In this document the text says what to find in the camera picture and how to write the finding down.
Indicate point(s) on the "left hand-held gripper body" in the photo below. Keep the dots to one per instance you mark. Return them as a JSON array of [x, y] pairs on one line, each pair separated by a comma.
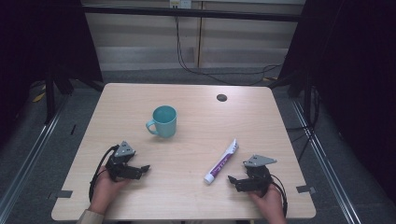
[[124, 150]]

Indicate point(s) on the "person's left hand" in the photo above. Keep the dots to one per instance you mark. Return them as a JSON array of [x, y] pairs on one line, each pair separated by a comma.
[[104, 189]]

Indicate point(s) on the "person's right hand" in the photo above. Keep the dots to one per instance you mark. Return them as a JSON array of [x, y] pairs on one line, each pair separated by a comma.
[[269, 205]]

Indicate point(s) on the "teal mug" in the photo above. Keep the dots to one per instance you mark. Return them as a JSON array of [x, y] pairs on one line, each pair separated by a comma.
[[164, 122]]

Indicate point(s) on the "grey tape strip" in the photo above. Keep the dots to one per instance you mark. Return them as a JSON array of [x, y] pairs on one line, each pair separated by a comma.
[[305, 189]]

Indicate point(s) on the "small black floor tape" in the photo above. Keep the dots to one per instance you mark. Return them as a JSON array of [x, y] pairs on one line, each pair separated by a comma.
[[73, 129]]

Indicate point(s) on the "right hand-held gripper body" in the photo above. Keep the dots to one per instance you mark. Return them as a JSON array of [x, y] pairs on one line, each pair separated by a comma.
[[257, 177]]

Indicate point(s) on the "black curtain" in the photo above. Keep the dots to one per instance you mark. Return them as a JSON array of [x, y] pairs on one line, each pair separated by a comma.
[[351, 77], [40, 40]]

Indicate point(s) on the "white purple toothpaste tube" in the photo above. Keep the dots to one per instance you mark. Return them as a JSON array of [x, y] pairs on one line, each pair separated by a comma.
[[221, 161]]

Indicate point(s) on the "black horizontal frame beam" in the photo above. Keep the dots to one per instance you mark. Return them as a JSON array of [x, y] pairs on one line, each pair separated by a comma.
[[186, 13]]

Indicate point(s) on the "white wall power outlet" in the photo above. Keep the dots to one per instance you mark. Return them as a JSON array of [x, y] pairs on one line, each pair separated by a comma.
[[180, 3]]

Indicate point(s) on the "metal floor rail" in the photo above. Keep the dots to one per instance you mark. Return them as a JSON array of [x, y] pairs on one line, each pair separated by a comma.
[[323, 161], [28, 158]]

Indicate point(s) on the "black metal stand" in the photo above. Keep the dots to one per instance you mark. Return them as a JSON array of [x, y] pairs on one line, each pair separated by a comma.
[[308, 102], [49, 96]]

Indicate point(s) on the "yellow floor tape piece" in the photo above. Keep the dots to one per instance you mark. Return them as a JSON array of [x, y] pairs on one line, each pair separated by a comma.
[[39, 97]]

